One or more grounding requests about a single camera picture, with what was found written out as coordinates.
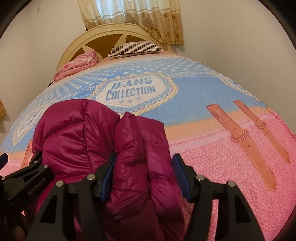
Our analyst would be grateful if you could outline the magenta puffer jacket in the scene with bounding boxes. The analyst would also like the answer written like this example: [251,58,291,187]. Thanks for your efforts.
[32,99,185,240]

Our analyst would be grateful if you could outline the beige side window curtain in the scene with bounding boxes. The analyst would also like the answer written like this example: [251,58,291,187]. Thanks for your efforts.
[0,100,6,120]

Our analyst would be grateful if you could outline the blue pink printed bedspread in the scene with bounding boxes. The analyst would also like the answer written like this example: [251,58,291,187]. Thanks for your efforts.
[1,53,295,240]

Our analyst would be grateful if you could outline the pink folded blanket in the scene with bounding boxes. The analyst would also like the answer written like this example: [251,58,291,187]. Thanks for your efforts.
[53,50,99,82]

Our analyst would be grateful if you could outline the striped pillow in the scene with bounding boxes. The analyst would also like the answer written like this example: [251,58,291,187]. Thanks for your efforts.
[108,41,164,58]

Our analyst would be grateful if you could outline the cream wooden headboard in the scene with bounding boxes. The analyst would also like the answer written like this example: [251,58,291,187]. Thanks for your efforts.
[57,23,174,68]

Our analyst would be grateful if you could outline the beige patterned window curtain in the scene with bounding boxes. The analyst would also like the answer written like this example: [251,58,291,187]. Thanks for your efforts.
[78,0,184,45]

